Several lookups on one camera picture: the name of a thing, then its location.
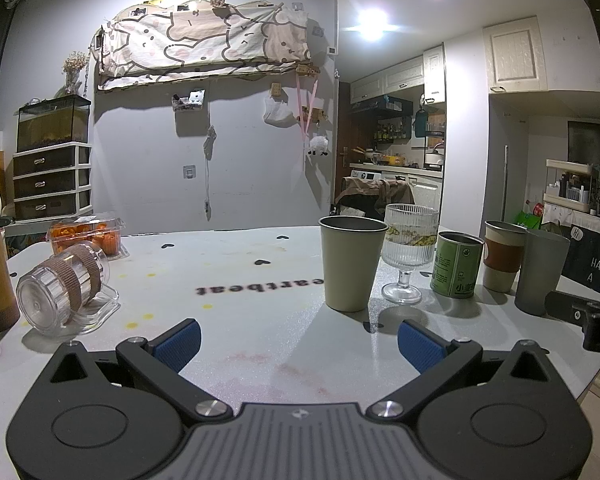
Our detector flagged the hanging cable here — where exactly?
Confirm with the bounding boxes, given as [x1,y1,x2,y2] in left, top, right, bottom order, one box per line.
[202,126,217,221]

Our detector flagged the chair with brown cloth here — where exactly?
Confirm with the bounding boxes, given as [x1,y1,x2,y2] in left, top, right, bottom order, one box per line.
[334,175,414,221]

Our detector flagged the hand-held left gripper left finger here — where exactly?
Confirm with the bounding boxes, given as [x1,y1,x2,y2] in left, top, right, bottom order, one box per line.
[50,317,234,429]

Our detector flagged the dried flower vase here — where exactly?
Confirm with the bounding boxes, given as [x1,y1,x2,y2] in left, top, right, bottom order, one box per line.
[61,51,89,96]

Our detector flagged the grey plastic cup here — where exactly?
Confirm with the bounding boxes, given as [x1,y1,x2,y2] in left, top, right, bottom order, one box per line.
[514,228,572,317]

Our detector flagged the beige cup with brown sleeve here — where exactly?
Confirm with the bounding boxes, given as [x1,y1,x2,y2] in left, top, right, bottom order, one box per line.
[482,220,529,292]

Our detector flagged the green tin can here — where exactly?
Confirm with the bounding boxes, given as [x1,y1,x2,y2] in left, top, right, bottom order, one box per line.
[429,231,485,300]

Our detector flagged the black sign board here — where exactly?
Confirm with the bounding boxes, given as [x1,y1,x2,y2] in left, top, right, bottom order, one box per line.
[561,221,600,292]

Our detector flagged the pink ribbon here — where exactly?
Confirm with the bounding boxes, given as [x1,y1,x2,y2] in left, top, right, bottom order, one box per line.
[294,74,318,154]

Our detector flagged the clear wall holder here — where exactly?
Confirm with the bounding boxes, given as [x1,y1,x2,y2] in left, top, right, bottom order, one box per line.
[172,88,206,112]

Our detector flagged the glass fish tank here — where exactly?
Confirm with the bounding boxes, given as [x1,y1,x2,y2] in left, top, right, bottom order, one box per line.
[17,94,92,154]

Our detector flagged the clear cup with brown sleeve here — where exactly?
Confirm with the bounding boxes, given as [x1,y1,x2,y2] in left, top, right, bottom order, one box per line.
[16,240,121,337]

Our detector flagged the kitchen wall cabinets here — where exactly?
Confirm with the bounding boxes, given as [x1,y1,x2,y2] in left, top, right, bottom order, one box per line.
[349,44,447,106]

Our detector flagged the round ceiling light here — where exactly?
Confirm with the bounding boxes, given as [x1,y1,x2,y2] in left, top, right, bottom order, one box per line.
[356,9,389,42]

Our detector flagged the beige metal cup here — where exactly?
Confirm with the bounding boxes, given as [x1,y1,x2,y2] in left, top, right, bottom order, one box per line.
[318,215,389,312]

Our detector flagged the plastic box of oranges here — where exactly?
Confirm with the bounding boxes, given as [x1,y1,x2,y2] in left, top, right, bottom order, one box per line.
[46,214,127,259]

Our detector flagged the white wall cabinet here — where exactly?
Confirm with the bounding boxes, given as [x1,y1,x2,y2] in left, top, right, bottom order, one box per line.
[482,15,549,94]

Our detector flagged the green bag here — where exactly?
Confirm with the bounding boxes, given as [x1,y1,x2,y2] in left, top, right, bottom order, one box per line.
[516,209,544,231]

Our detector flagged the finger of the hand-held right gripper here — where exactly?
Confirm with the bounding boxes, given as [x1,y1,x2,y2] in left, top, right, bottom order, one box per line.
[545,289,590,324]

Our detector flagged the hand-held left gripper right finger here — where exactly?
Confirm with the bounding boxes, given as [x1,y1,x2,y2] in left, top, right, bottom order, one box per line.
[365,318,564,421]

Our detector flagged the white drawer unit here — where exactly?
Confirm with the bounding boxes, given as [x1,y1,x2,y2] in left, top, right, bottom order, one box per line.
[12,142,93,224]

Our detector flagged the ribbed glass goblet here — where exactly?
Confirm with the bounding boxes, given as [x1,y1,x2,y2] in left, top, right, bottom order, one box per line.
[381,203,441,305]

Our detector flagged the white storage rack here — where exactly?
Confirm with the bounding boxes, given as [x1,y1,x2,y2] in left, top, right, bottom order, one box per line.
[542,157,600,222]

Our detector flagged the white hanging cloth bag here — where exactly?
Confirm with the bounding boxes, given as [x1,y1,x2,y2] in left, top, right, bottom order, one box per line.
[262,96,294,126]

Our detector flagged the printed blanket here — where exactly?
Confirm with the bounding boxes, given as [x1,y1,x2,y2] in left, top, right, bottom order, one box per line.
[96,0,312,92]

